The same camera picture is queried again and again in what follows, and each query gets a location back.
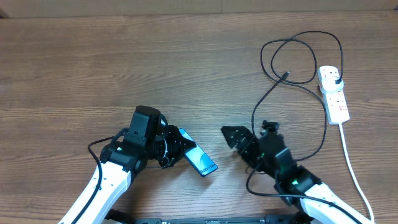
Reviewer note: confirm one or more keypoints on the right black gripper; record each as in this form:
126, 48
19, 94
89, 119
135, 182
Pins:
245, 147

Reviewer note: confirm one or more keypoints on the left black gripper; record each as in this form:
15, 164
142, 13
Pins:
180, 144

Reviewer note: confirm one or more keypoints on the Samsung Galaxy smartphone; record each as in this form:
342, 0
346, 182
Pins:
196, 156

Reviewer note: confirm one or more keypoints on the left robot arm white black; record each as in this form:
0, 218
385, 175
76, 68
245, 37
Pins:
148, 137

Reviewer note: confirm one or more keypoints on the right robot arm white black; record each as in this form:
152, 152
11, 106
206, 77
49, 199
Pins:
294, 184

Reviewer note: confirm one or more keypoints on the white charger plug adapter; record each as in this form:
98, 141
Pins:
330, 85

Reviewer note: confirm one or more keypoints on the white power strip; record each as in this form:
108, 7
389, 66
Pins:
335, 103

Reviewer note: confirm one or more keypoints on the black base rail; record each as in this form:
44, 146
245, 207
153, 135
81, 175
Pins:
117, 217

